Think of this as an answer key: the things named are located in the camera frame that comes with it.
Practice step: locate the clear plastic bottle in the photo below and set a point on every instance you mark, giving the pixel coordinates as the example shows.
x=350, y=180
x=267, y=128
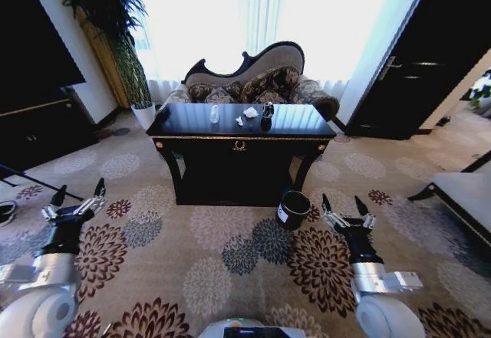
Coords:
x=215, y=113

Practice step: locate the small floral cushion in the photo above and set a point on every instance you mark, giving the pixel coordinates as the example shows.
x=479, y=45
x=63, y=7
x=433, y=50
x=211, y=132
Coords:
x=200, y=92
x=220, y=94

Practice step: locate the white robot front shell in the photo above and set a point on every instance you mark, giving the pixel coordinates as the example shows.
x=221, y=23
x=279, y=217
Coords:
x=251, y=330

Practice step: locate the white plant pot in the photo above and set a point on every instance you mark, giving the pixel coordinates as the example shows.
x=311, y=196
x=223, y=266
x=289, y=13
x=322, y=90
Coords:
x=144, y=115

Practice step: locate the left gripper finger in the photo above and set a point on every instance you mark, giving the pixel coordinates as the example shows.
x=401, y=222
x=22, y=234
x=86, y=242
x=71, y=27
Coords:
x=92, y=202
x=57, y=200

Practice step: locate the tall green potted plant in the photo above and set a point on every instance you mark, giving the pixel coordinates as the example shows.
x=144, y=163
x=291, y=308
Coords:
x=103, y=4

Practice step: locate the green leafy plant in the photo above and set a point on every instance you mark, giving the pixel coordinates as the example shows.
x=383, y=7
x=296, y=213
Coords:
x=481, y=90

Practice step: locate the dark wooden door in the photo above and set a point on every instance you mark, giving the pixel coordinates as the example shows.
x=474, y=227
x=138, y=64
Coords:
x=418, y=54

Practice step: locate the black thin pole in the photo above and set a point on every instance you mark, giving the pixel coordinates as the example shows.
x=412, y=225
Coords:
x=34, y=181

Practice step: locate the large floral cushion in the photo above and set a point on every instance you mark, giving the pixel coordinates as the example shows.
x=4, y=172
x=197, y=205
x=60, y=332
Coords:
x=270, y=83

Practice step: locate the pale cushioned bench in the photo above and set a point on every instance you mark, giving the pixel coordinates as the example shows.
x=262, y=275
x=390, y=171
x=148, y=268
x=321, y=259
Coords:
x=460, y=192

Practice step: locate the ornate upholstered sofa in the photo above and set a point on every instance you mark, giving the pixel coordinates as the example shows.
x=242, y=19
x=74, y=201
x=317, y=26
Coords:
x=276, y=60

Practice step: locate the small black bottle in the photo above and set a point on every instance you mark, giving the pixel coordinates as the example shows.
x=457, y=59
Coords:
x=267, y=111

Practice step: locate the sheer white curtain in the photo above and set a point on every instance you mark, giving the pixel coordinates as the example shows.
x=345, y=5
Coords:
x=215, y=20

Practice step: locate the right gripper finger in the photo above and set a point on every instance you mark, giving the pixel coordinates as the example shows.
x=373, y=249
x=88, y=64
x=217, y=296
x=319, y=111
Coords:
x=333, y=217
x=366, y=217

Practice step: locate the large crumpled white paper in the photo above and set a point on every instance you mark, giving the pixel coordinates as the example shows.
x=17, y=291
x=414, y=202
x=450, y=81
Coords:
x=250, y=112

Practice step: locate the small crumpled white paper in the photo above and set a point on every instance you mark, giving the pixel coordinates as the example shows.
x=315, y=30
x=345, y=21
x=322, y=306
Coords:
x=239, y=121

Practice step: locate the black glossy console table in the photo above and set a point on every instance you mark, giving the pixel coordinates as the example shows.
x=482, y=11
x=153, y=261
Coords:
x=238, y=161

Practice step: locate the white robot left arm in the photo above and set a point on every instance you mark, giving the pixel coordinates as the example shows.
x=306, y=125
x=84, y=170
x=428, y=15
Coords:
x=34, y=307

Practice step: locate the black television screen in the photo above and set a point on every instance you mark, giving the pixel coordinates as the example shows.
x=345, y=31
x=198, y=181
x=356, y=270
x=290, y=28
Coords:
x=30, y=46

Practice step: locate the dark round trash bin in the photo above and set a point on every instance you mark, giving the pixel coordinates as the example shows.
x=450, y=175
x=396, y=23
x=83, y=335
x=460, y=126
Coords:
x=291, y=213

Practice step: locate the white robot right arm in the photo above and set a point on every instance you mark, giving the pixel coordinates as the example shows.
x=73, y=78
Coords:
x=387, y=311

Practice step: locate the dark television cabinet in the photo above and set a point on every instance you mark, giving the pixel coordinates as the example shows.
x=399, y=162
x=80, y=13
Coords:
x=42, y=135

